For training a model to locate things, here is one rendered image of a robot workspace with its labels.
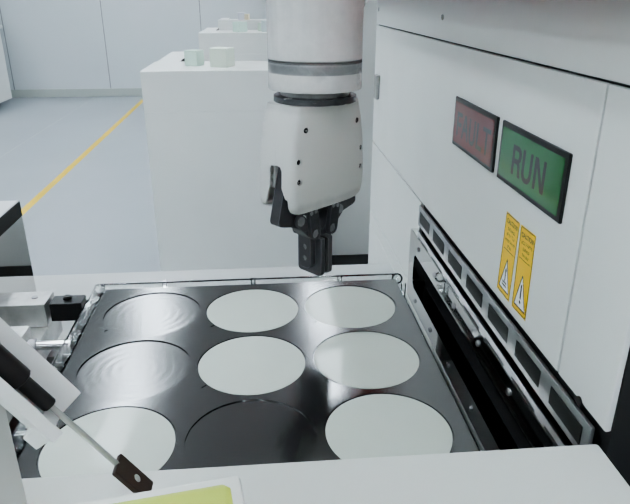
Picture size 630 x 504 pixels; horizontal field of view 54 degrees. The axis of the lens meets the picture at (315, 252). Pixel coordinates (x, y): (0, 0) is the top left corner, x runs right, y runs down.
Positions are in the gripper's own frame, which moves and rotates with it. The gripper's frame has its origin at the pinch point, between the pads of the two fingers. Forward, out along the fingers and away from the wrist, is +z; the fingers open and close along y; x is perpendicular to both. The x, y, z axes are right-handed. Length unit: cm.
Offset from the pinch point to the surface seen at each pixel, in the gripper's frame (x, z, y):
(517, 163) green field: 18.5, -11.7, -3.4
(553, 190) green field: 23.3, -11.5, 0.8
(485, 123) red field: 12.6, -13.3, -8.5
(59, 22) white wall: -755, 8, -324
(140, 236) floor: -248, 98, -119
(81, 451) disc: 1.1, 8.1, 26.5
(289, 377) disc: 5.3, 8.1, 8.8
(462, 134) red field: 8.1, -11.1, -12.4
